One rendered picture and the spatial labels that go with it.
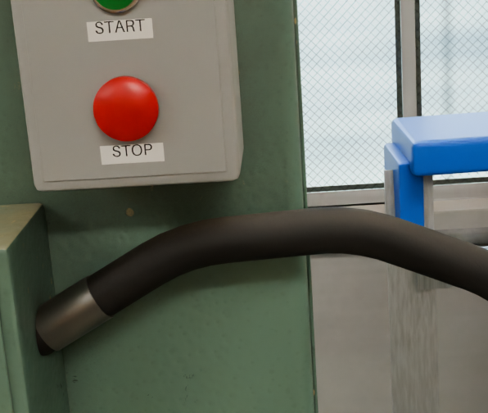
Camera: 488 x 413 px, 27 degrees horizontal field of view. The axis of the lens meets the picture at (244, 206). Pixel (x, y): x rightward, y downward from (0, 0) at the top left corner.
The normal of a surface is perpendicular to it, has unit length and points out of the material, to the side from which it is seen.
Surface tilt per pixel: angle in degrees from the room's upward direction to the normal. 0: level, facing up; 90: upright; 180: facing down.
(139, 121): 96
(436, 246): 56
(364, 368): 90
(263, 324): 90
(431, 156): 90
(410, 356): 82
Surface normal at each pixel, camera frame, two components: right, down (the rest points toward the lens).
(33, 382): 1.00, -0.06
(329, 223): 0.01, -0.37
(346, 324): -0.02, 0.28
